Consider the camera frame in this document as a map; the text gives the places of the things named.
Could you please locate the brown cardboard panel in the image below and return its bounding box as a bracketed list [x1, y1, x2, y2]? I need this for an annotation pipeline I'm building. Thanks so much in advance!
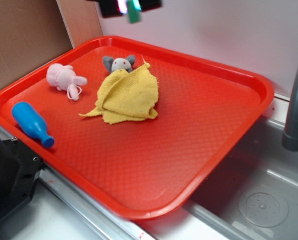
[0, 0, 102, 90]

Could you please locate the yellow cloth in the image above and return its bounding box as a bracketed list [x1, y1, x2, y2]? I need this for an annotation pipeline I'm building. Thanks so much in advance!
[80, 61, 159, 125]

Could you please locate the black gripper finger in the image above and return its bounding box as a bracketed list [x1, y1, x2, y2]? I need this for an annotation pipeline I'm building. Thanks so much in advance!
[98, 0, 122, 18]
[139, 0, 162, 12]

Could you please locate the grey plush elephant toy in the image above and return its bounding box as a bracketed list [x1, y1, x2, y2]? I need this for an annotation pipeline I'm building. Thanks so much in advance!
[102, 55, 136, 73]

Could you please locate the red plastic tray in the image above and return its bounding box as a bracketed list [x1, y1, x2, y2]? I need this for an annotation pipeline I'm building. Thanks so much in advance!
[0, 36, 274, 220]

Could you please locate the pink plush bunny toy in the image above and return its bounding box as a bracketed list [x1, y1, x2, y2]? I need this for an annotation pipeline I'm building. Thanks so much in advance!
[46, 63, 88, 101]

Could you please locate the grey toy sink basin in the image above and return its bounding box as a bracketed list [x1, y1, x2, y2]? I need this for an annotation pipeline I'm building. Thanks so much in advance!
[136, 115, 298, 240]

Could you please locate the blue plastic bottle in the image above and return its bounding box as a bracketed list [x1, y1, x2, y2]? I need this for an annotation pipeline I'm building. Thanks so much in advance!
[11, 102, 55, 149]

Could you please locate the green rectangular block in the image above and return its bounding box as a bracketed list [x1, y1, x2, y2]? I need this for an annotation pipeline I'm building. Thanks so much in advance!
[126, 0, 142, 24]

